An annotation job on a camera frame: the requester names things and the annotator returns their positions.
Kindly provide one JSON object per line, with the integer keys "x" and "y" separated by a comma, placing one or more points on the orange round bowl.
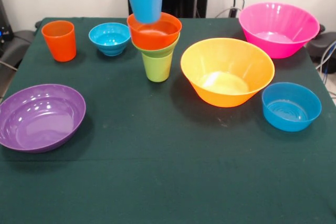
{"x": 155, "y": 36}

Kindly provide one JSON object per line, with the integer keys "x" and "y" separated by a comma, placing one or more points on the large purple bowl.
{"x": 39, "y": 119}

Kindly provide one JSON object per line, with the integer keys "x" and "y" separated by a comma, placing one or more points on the blue round bowl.
{"x": 291, "y": 113}

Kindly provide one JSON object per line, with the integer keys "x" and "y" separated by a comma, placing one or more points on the large pink bowl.
{"x": 278, "y": 24}

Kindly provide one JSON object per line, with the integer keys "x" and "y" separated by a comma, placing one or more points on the green stepped bowl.
{"x": 157, "y": 51}

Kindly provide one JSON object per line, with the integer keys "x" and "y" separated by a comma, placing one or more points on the large yellow-orange bowl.
{"x": 225, "y": 64}

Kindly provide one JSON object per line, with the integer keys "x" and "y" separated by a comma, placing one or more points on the orange plastic cup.
{"x": 61, "y": 45}

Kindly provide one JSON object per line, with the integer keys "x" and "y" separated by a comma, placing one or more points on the black power adapter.
{"x": 232, "y": 12}

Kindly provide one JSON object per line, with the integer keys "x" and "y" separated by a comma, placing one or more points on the black computer case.
{"x": 5, "y": 30}

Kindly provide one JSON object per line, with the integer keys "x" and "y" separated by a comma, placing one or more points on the light blue stepped bowl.
{"x": 110, "y": 37}

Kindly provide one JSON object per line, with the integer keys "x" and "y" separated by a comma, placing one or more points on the green plastic cup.
{"x": 157, "y": 69}

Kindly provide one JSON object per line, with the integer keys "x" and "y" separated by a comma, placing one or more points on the black equipment base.
{"x": 324, "y": 44}

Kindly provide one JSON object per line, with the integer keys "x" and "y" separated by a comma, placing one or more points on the dark green tablecloth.
{"x": 183, "y": 182}

